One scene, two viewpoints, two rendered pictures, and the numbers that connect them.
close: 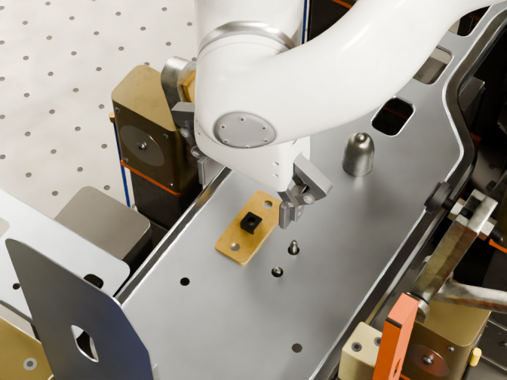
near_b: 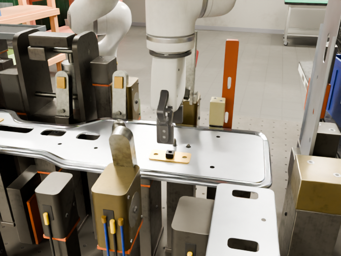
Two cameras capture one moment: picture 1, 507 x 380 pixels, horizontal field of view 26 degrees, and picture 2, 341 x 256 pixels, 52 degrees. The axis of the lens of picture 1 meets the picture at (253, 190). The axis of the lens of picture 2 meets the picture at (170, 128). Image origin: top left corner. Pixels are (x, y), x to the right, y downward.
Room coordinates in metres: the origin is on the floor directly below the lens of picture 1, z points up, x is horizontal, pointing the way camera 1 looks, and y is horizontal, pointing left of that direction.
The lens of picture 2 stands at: (0.81, 0.58, 1.37)
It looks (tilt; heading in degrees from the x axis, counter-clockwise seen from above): 26 degrees down; 249
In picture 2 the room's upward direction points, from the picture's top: straight up
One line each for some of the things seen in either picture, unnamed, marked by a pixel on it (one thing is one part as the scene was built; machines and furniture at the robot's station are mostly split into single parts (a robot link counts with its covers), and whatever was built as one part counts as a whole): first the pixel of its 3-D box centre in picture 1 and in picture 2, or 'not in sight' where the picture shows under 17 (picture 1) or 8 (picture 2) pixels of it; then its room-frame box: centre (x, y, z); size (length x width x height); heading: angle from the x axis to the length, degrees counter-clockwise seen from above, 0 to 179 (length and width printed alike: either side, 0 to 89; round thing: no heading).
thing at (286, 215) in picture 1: (302, 204); (176, 105); (0.55, -0.05, 1.09); 0.03 x 0.03 x 0.07; 57
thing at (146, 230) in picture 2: not in sight; (147, 198); (0.61, -0.08, 0.84); 0.12 x 0.05 x 0.29; 57
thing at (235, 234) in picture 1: (251, 223); (170, 154); (0.59, 0.00, 1.01); 0.08 x 0.04 x 0.01; 147
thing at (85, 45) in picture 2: not in sight; (67, 115); (0.75, -0.41, 0.94); 0.18 x 0.13 x 0.49; 147
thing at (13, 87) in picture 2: not in sight; (31, 127); (0.86, -0.49, 0.89); 0.12 x 0.07 x 0.38; 57
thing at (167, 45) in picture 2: not in sight; (170, 41); (0.58, 0.00, 1.24); 0.09 x 0.08 x 0.03; 57
